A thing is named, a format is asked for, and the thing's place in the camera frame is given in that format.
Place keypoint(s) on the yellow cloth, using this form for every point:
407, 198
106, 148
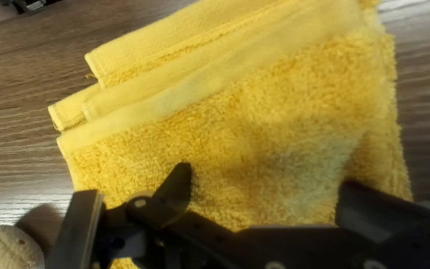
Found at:
250, 98

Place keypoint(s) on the beige stone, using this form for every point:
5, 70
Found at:
6, 248

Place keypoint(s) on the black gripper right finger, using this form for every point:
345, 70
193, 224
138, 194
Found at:
384, 213

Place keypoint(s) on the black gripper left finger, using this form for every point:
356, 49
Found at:
78, 228

